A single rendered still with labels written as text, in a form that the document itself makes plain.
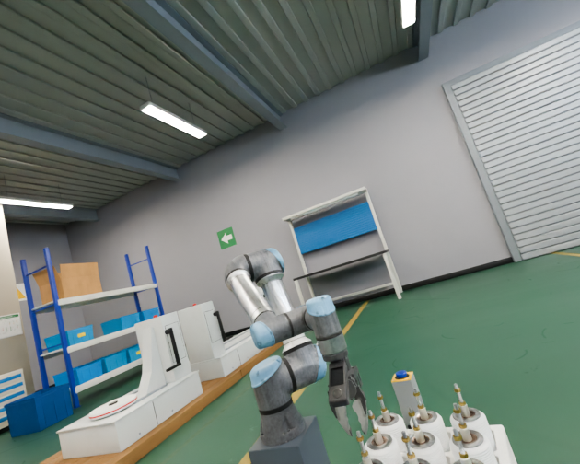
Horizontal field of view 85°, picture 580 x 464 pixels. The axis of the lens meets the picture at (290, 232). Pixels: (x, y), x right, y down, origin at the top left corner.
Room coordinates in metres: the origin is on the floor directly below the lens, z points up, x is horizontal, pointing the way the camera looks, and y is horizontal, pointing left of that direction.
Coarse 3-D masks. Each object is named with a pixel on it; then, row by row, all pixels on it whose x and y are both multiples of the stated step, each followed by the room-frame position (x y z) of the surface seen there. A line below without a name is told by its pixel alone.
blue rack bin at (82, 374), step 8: (80, 368) 4.43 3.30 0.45; (88, 368) 4.54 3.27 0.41; (96, 368) 4.64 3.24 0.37; (56, 376) 4.50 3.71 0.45; (64, 376) 4.46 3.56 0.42; (80, 376) 4.42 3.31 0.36; (88, 376) 4.52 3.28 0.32; (96, 376) 4.62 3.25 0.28; (56, 384) 4.53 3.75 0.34; (80, 384) 4.40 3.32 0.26
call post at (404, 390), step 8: (392, 384) 1.23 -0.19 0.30; (400, 384) 1.21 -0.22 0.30; (408, 384) 1.20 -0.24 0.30; (416, 384) 1.25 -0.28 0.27; (400, 392) 1.22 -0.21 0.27; (408, 392) 1.21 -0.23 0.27; (400, 400) 1.22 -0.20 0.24; (408, 400) 1.21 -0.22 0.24; (416, 400) 1.20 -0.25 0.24; (400, 408) 1.23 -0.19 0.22; (416, 408) 1.20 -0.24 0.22; (408, 416) 1.22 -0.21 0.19; (408, 424) 1.22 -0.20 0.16
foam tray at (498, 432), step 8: (408, 432) 1.14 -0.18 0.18; (448, 432) 1.08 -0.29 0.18; (496, 432) 1.01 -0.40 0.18; (504, 432) 1.00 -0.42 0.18; (496, 440) 0.98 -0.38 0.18; (504, 440) 0.97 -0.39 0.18; (504, 448) 0.94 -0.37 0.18; (448, 456) 0.97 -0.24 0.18; (496, 456) 0.92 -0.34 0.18; (504, 456) 0.91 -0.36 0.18; (512, 456) 0.97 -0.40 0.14
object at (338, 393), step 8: (336, 368) 0.88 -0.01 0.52; (344, 368) 0.87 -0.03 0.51; (336, 376) 0.86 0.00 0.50; (344, 376) 0.85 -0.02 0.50; (336, 384) 0.84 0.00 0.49; (344, 384) 0.83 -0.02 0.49; (336, 392) 0.81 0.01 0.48; (344, 392) 0.81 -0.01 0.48; (336, 400) 0.81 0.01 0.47; (344, 400) 0.80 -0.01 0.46
